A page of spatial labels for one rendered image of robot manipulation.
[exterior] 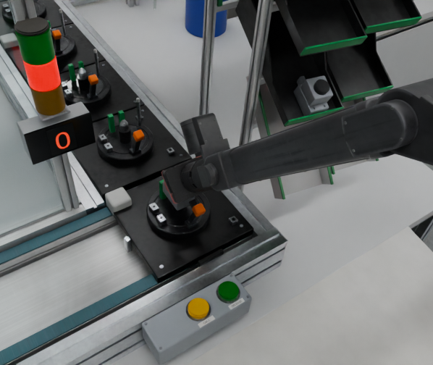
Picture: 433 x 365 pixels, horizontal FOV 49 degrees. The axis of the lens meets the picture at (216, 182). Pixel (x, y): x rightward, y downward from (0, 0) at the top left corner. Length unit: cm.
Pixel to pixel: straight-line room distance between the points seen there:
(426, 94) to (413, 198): 98
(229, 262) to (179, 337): 20
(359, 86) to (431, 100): 70
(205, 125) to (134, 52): 100
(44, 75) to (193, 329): 51
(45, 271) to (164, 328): 30
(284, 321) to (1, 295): 58
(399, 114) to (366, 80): 72
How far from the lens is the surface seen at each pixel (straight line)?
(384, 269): 121
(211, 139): 79
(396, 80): 247
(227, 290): 96
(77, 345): 94
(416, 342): 115
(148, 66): 169
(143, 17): 197
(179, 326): 93
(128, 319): 95
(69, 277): 106
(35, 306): 104
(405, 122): 41
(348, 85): 109
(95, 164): 118
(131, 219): 106
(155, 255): 100
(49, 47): 81
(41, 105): 86
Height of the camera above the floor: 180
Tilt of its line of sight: 47 degrees down
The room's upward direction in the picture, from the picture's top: 6 degrees clockwise
